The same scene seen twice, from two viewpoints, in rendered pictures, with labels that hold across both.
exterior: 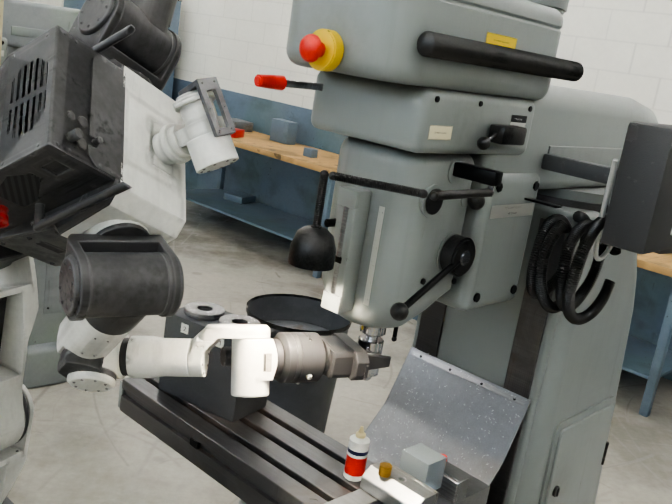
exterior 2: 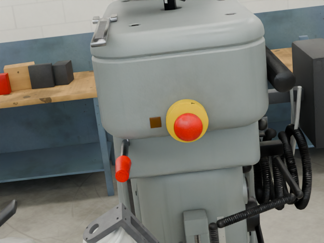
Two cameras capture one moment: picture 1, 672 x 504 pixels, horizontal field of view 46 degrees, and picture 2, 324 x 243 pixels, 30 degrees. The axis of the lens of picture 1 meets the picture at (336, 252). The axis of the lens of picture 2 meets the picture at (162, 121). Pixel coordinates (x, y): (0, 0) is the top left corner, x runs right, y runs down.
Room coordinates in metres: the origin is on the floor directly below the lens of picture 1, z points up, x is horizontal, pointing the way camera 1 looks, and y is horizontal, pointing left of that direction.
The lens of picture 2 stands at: (0.60, 0.62, 2.03)
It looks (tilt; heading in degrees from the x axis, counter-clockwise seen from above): 18 degrees down; 320
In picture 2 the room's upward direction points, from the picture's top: 7 degrees counter-clockwise
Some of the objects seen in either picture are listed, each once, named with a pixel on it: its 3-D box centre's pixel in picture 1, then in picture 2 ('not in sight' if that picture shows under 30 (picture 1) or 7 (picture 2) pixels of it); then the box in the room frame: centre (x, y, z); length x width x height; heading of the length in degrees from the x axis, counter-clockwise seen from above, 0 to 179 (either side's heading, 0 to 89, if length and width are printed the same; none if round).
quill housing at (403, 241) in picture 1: (392, 231); (194, 224); (1.38, -0.09, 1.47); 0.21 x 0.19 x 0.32; 49
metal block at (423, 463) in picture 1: (421, 468); not in sight; (1.27, -0.21, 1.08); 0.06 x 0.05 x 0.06; 47
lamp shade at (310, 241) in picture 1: (313, 245); not in sight; (1.20, 0.04, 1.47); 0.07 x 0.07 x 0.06
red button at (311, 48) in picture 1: (313, 48); (187, 126); (1.19, 0.08, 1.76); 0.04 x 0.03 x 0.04; 49
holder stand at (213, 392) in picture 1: (216, 356); not in sight; (1.66, 0.23, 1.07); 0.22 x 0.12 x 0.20; 60
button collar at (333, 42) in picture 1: (324, 50); (186, 120); (1.20, 0.06, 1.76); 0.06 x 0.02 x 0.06; 49
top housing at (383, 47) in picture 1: (429, 35); (175, 52); (1.39, -0.10, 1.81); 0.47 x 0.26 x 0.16; 139
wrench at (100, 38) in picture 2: not in sight; (102, 28); (1.33, 0.10, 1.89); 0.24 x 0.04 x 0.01; 140
